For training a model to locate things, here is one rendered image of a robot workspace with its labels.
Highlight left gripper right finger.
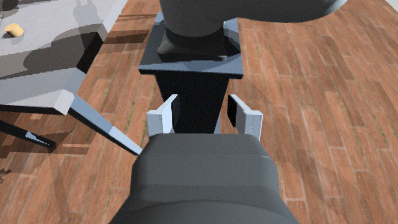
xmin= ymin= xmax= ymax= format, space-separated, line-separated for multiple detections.
xmin=227 ymin=95 xmax=263 ymax=141

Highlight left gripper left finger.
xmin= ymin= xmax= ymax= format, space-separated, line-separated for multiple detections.
xmin=146 ymin=94 xmax=180 ymax=140

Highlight tan cylinder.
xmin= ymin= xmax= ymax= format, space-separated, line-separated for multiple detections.
xmin=5 ymin=23 xmax=24 ymax=38

